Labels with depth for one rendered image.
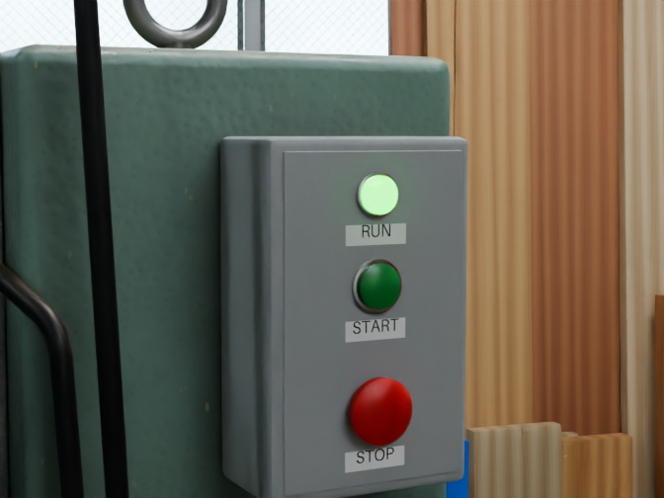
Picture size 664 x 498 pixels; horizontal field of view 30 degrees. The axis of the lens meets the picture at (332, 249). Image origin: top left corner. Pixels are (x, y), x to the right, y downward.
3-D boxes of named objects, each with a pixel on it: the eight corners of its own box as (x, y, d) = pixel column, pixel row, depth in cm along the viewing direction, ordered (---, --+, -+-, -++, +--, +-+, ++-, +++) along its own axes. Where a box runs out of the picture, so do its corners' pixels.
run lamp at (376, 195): (356, 217, 54) (356, 172, 53) (396, 216, 54) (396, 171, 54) (363, 218, 53) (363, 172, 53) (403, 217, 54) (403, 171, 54)
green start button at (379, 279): (351, 314, 54) (351, 259, 54) (399, 310, 55) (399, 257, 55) (358, 316, 53) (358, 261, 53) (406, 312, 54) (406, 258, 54)
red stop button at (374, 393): (345, 446, 54) (345, 378, 54) (404, 438, 56) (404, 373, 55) (356, 452, 53) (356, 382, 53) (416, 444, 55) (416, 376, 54)
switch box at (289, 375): (218, 476, 58) (216, 136, 57) (402, 452, 63) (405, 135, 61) (272, 512, 53) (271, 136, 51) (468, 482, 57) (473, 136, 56)
